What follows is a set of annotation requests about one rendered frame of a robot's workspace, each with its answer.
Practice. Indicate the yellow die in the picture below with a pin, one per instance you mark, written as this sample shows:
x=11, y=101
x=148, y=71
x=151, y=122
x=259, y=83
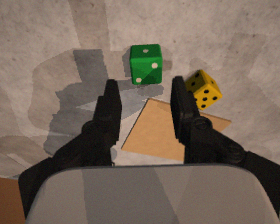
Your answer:
x=204, y=88

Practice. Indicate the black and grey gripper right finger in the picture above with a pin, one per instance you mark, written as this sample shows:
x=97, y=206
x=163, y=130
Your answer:
x=203, y=144

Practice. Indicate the orange flat mat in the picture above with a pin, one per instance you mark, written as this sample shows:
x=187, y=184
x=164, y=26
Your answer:
x=153, y=132

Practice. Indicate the green die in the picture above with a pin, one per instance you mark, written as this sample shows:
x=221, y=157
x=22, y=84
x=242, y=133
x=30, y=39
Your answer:
x=146, y=64

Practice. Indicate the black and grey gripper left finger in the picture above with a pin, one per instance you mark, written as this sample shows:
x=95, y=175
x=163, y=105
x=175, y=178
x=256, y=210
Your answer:
x=90, y=148

